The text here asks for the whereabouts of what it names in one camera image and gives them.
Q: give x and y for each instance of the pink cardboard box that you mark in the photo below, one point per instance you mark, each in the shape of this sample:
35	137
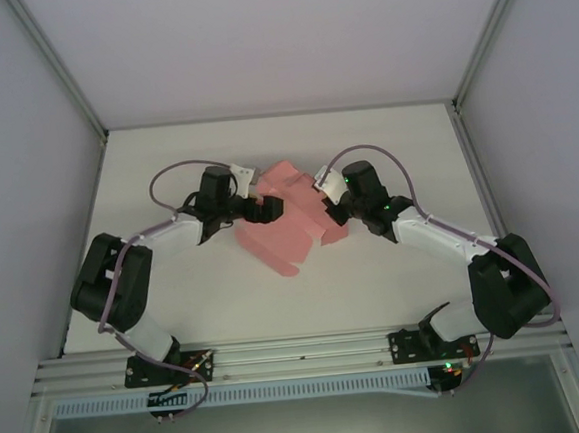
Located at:
291	236

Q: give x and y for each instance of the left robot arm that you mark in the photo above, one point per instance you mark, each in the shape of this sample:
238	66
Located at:
123	274

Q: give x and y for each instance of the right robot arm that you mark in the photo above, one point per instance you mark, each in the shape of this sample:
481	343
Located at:
505	285

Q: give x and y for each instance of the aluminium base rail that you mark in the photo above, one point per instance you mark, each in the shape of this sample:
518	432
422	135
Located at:
300	351

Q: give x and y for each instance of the aluminium frame post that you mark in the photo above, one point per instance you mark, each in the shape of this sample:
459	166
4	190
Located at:
493	30
62	69

